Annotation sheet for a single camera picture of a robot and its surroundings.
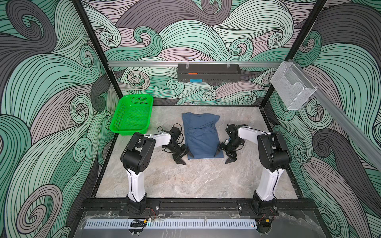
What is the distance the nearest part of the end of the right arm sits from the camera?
80 cm

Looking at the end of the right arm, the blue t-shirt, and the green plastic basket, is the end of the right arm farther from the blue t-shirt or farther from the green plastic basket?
the green plastic basket

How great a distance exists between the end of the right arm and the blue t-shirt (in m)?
0.02

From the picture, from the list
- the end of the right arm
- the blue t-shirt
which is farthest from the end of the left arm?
the end of the right arm

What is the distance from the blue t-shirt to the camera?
919 mm

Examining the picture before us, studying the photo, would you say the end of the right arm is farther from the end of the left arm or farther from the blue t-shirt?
the end of the left arm
